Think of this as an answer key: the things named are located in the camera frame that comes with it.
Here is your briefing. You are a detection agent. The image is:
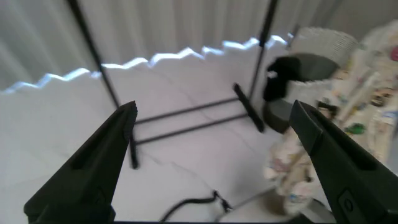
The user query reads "white curtain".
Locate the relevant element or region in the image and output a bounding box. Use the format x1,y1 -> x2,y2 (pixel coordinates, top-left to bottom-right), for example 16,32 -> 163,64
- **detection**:
0,0 -> 398,94

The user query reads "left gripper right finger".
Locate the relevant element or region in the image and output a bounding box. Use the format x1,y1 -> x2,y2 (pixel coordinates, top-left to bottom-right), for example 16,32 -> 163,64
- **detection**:
288,99 -> 398,224

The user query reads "black cable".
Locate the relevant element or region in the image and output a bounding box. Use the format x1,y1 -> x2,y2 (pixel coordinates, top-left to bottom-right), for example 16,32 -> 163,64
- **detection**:
159,189 -> 233,223

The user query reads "black clothes rack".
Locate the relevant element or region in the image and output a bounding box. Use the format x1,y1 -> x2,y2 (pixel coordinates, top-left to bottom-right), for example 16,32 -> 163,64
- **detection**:
66,0 -> 280,170

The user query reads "cream printed garment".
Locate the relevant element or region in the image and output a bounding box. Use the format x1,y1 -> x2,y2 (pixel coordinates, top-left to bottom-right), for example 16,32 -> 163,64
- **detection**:
263,18 -> 398,216

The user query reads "white laundry basket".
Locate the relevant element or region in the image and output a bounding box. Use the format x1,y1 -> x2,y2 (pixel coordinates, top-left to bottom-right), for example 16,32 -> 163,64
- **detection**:
264,26 -> 361,134

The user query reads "black garment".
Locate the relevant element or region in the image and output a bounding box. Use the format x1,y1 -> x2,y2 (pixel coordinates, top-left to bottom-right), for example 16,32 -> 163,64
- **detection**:
262,55 -> 303,103

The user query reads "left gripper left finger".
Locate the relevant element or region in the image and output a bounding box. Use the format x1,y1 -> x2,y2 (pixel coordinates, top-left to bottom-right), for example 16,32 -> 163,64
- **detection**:
23,100 -> 139,224

